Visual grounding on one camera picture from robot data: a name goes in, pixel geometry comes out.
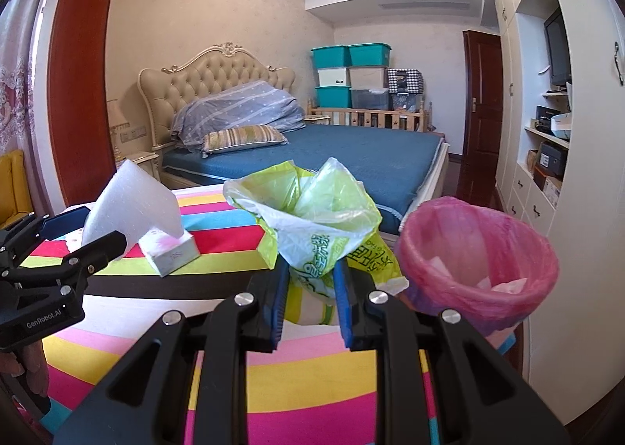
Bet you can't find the white storage bin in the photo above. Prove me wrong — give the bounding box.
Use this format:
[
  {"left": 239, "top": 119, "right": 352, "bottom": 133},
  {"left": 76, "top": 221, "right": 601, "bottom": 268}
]
[{"left": 317, "top": 66, "right": 351, "bottom": 88}]

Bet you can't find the striped pillow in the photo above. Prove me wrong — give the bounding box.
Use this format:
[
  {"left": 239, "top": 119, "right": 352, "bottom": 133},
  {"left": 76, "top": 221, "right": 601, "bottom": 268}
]
[{"left": 201, "top": 125, "right": 288, "bottom": 157}]

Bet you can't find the teal storage bin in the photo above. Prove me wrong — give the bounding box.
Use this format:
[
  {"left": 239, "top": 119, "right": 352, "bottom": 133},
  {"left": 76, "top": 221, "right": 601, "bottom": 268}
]
[
  {"left": 311, "top": 45, "right": 352, "bottom": 70},
  {"left": 316, "top": 85, "right": 352, "bottom": 109},
  {"left": 348, "top": 43, "right": 392, "bottom": 67}
]

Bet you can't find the bed with blue cover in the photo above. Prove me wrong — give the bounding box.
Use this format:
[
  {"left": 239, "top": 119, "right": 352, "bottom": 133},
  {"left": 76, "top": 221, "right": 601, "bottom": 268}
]
[{"left": 162, "top": 124, "right": 448, "bottom": 234}]

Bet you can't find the small white carton box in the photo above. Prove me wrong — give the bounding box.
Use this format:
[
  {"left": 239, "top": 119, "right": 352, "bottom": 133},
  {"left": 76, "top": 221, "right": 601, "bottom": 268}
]
[{"left": 139, "top": 228, "right": 200, "bottom": 278}]

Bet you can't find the teal storage bin top right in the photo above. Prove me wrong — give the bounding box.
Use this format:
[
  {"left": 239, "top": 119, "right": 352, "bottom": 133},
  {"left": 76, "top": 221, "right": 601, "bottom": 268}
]
[{"left": 348, "top": 43, "right": 392, "bottom": 67}]

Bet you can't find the pink lace curtain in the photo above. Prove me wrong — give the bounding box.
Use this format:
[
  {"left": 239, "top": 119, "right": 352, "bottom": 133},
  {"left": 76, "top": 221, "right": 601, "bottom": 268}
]
[{"left": 1, "top": 0, "right": 46, "bottom": 156}]

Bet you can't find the wooden crib rail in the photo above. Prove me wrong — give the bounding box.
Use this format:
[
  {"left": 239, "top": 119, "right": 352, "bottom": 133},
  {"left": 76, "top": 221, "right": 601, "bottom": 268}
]
[{"left": 305, "top": 100, "right": 431, "bottom": 133}]

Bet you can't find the beige tufted headboard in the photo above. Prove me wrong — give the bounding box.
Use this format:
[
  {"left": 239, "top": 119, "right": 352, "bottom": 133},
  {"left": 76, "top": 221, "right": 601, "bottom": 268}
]
[{"left": 137, "top": 42, "right": 296, "bottom": 152}]

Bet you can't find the teal storage bin top left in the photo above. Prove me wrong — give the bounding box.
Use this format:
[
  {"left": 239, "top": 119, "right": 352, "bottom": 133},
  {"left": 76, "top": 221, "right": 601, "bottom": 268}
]
[{"left": 311, "top": 45, "right": 352, "bottom": 70}]

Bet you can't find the beige storage bin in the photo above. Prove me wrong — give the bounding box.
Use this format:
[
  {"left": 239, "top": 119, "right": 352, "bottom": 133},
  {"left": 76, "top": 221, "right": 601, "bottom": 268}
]
[{"left": 348, "top": 66, "right": 388, "bottom": 89}]

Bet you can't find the checkered black white bag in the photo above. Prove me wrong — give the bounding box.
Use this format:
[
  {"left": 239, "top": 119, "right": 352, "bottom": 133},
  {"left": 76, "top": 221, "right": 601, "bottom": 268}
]
[{"left": 388, "top": 68, "right": 425, "bottom": 95}]

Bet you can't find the teal storage bin bottom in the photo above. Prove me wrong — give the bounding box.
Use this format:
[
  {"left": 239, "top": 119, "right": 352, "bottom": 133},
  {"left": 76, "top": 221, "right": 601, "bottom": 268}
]
[{"left": 316, "top": 85, "right": 352, "bottom": 109}]

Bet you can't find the green printed plastic bag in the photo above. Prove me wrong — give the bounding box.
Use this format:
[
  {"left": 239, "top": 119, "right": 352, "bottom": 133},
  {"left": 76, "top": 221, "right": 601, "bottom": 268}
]
[{"left": 223, "top": 157, "right": 409, "bottom": 325}]

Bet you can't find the white built-in wardrobe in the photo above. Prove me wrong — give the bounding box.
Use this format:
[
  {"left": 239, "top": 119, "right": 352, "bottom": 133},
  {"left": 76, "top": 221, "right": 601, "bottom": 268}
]
[{"left": 496, "top": 0, "right": 624, "bottom": 423}]

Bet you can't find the black safe box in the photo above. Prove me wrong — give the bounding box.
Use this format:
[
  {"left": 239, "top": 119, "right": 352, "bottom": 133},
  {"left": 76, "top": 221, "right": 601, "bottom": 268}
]
[{"left": 536, "top": 141, "right": 568, "bottom": 179}]

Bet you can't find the dark wooden door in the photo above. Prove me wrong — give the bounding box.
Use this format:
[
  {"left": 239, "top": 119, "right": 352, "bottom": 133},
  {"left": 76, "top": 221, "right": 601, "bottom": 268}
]
[{"left": 457, "top": 30, "right": 503, "bottom": 207}]

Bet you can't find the grey folded duvet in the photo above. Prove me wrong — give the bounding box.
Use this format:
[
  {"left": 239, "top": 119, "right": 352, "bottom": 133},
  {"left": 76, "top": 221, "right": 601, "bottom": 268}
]
[{"left": 171, "top": 80, "right": 305, "bottom": 150}]

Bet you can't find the yellow leather armchair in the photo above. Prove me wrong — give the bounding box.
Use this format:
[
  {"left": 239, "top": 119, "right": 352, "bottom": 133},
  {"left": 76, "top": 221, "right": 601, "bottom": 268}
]
[{"left": 0, "top": 150, "right": 34, "bottom": 228}]

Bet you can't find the black television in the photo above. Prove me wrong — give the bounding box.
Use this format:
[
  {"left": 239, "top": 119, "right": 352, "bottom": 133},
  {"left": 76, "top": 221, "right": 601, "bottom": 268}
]
[{"left": 545, "top": 8, "right": 571, "bottom": 86}]

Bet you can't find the white foam sheet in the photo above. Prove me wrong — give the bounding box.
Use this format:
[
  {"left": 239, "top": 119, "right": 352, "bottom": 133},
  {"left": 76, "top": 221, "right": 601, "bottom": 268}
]
[{"left": 82, "top": 160, "right": 184, "bottom": 254}]

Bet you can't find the pink lined trash bin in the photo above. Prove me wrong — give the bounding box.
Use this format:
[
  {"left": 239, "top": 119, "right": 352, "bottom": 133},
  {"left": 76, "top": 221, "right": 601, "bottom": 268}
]
[{"left": 395, "top": 197, "right": 559, "bottom": 337}]

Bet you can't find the white printer on shelf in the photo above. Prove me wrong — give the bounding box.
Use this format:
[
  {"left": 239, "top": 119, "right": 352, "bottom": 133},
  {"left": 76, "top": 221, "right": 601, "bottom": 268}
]
[{"left": 550, "top": 113, "right": 572, "bottom": 140}]

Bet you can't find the grey clear storage bin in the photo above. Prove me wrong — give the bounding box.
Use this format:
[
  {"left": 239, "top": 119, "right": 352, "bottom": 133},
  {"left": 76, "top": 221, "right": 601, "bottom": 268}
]
[{"left": 351, "top": 88, "right": 391, "bottom": 111}]

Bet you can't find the person's hand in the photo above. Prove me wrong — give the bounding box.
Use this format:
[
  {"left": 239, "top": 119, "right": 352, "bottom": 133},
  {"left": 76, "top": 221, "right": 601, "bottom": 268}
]
[{"left": 0, "top": 341, "right": 49, "bottom": 397}]

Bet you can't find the red wooden wall panel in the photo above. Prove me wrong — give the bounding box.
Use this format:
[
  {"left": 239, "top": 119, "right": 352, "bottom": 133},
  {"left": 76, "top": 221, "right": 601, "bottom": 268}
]
[{"left": 46, "top": 0, "right": 116, "bottom": 205}]

